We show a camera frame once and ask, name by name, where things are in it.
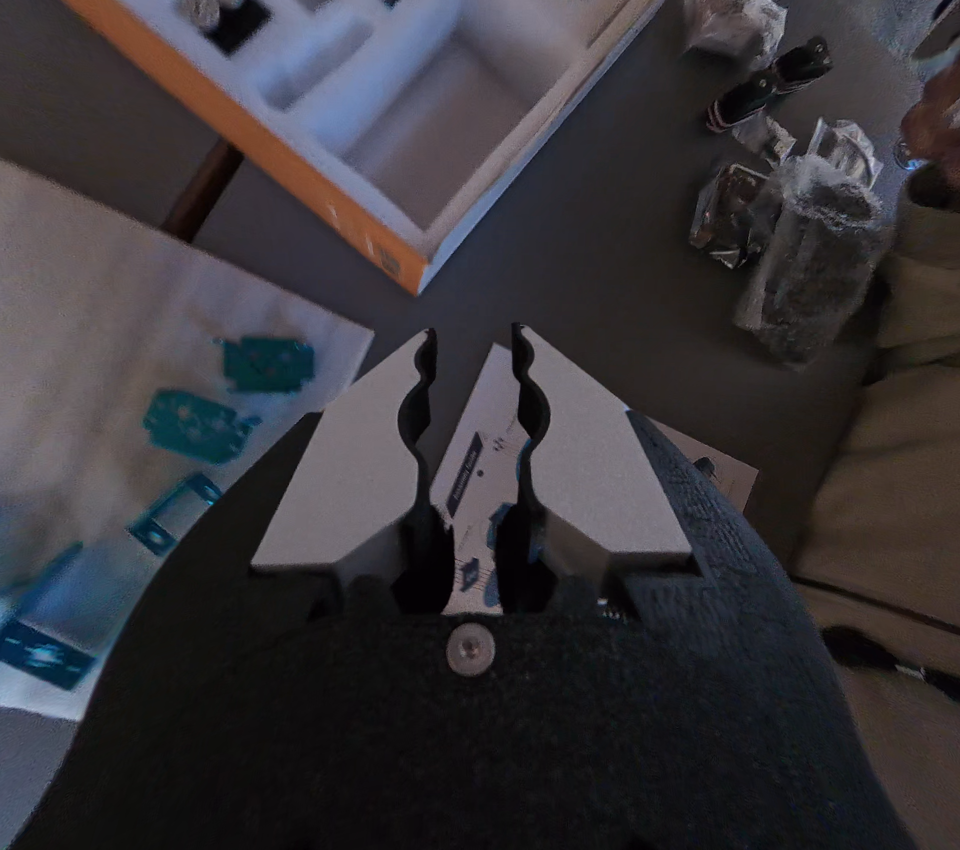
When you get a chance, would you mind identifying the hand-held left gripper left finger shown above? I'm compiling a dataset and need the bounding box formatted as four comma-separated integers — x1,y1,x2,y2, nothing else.
251,329,457,614

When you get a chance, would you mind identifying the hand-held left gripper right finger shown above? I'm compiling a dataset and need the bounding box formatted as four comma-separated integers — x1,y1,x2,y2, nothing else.
498,322,693,612

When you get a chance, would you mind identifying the white user manual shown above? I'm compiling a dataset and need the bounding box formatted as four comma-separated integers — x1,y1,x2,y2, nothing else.
427,340,761,618

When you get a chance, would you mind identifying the white plastic bag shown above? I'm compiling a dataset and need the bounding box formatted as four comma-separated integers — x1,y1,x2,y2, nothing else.
682,0,789,68

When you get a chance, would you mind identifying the bubble wrap package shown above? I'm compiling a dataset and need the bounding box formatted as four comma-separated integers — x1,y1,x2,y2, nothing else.
733,156,891,365

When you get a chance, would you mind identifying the silver foil bag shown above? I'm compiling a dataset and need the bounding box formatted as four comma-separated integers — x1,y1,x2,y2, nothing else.
690,163,774,270

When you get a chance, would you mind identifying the white foam sheet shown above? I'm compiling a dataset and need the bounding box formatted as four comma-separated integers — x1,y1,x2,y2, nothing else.
0,160,376,720

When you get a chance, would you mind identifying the white and orange cardboard box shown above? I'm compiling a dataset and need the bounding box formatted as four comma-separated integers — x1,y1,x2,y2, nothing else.
0,0,736,296

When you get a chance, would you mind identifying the brown desk divider strip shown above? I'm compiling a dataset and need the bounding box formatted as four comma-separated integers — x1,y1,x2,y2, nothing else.
161,141,246,244

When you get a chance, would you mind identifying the person's right hand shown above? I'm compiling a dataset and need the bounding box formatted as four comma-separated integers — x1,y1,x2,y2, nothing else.
898,70,960,170

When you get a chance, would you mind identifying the black lanyard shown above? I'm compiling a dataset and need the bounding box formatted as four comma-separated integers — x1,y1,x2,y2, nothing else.
821,623,960,687

